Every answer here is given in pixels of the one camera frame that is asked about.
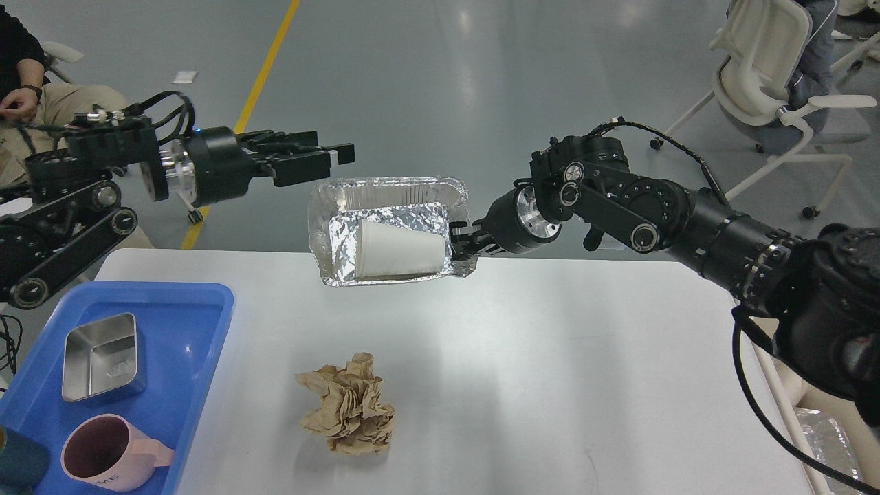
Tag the white office chair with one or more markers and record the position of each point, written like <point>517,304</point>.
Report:
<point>763,42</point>

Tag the grey office chair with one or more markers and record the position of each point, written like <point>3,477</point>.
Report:
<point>56,54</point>

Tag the pink mug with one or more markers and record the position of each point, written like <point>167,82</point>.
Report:
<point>108,452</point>

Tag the aluminium foil tray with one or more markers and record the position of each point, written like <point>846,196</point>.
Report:
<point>426,204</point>

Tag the white paper cup in bin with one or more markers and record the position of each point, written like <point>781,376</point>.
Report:
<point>794,386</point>

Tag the seated person in khaki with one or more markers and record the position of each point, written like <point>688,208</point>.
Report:
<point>29,97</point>

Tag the brown paper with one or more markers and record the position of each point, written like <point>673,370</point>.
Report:
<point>352,416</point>

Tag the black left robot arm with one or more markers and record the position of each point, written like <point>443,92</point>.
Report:
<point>77,215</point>

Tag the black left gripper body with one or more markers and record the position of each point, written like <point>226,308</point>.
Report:
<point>209,166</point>

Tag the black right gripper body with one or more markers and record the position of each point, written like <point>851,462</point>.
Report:
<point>515,225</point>

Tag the beige plastic bin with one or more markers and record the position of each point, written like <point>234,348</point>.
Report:
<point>788,431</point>

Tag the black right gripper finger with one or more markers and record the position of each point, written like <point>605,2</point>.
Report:
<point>466,249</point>
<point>464,232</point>

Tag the seated person in blue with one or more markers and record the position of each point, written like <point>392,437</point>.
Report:
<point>812,77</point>

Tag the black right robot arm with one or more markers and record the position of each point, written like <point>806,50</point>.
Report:
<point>810,303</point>

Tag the white paper cup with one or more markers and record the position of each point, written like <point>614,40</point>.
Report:
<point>384,250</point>
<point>794,386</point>

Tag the blue plastic tray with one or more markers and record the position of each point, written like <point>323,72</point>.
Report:
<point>182,327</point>

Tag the stainless steel rectangular tin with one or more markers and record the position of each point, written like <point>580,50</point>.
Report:
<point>104,361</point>

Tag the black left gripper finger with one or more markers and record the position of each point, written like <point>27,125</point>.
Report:
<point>293,167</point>
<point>280,142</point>

